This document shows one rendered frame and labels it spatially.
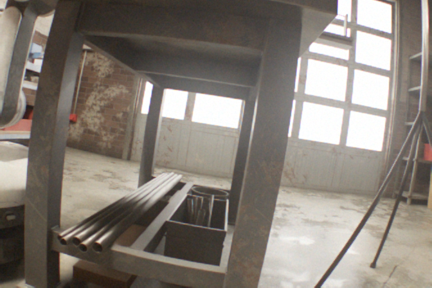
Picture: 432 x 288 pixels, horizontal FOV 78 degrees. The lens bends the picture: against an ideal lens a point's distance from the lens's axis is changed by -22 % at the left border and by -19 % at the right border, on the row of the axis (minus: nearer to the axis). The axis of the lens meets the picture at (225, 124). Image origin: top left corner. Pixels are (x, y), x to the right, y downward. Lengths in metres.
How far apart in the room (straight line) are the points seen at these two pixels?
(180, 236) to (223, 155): 2.96
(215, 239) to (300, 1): 0.76
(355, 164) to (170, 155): 2.38
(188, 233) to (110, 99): 3.29
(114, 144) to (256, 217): 3.52
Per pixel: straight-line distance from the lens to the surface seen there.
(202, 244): 1.08
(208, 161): 4.00
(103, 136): 4.22
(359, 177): 4.36
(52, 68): 0.87
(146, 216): 1.65
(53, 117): 0.85
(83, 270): 1.09
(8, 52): 1.08
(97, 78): 4.32
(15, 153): 1.27
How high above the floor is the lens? 0.56
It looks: 1 degrees up
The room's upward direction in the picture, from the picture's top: 9 degrees clockwise
